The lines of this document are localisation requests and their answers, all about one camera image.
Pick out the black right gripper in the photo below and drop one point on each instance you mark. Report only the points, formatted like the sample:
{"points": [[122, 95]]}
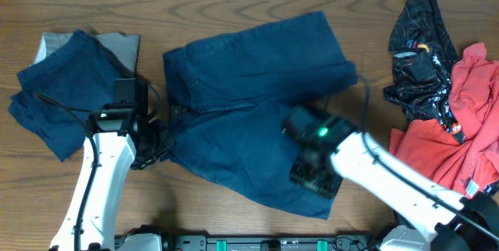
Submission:
{"points": [[299, 174]]}

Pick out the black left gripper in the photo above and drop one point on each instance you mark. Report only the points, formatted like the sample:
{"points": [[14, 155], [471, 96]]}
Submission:
{"points": [[160, 140]]}

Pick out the navy blue shorts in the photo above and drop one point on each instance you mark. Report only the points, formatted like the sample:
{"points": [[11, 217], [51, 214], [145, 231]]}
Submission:
{"points": [[81, 74], [237, 90]]}

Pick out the orange red t-shirt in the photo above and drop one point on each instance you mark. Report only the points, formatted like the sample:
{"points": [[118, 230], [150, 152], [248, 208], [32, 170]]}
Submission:
{"points": [[469, 149]]}

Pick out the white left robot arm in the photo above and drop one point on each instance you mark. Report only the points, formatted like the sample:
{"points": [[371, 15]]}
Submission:
{"points": [[118, 141]]}

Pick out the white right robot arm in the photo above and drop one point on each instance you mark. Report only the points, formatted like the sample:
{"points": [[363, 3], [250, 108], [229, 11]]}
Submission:
{"points": [[334, 149]]}

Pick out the folded grey garment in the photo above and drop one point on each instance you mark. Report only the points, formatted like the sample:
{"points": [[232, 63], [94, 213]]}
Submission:
{"points": [[124, 47]]}

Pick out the folded navy blue shorts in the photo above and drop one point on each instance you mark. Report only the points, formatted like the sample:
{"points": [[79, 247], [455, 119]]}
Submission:
{"points": [[81, 74]]}

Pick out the white garment care label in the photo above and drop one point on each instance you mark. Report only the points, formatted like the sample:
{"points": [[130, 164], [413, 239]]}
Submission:
{"points": [[472, 188]]}

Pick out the black patterned garment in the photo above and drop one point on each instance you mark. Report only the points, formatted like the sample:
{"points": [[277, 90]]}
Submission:
{"points": [[423, 58]]}

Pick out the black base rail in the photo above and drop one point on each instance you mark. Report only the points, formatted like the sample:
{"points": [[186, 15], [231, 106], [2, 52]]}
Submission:
{"points": [[354, 241]]}

